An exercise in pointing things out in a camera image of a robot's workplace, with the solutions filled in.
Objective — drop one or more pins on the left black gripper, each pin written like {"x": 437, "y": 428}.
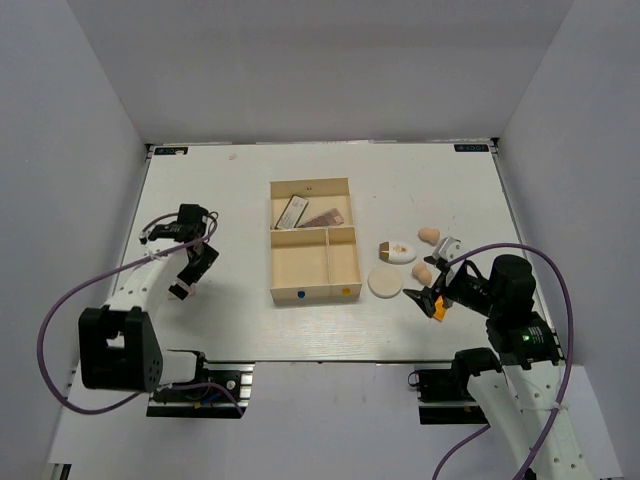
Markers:
{"x": 205, "y": 261}

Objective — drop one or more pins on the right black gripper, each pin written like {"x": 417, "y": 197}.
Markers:
{"x": 425, "y": 298}

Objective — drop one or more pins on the beige makeup sponge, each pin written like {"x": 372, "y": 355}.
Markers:
{"x": 429, "y": 235}
{"x": 421, "y": 273}

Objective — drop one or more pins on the orange sunscreen tube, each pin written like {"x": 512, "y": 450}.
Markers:
{"x": 439, "y": 309}

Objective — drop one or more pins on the round cream powder puff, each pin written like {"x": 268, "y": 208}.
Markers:
{"x": 385, "y": 281}

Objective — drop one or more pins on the gold rectangular makeup case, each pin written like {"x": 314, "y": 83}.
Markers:
{"x": 292, "y": 213}

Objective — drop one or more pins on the brown eyeshadow palette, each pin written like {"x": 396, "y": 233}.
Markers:
{"x": 329, "y": 218}

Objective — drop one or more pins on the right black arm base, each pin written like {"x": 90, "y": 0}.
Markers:
{"x": 443, "y": 398}

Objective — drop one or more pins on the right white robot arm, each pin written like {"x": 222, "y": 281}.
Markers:
{"x": 519, "y": 382}

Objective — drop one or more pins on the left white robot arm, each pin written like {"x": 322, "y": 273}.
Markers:
{"x": 119, "y": 349}

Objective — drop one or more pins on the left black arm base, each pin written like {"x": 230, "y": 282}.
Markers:
{"x": 218, "y": 391}

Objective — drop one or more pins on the left table logo sticker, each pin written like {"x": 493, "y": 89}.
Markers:
{"x": 170, "y": 151}

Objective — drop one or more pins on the table logo sticker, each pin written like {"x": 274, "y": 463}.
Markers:
{"x": 468, "y": 148}
{"x": 170, "y": 151}

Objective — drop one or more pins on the cream wooden organizer box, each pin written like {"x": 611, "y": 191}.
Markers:
{"x": 310, "y": 265}

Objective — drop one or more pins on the right table logo sticker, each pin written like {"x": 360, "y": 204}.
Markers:
{"x": 468, "y": 148}

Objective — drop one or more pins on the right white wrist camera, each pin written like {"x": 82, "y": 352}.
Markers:
{"x": 447, "y": 249}

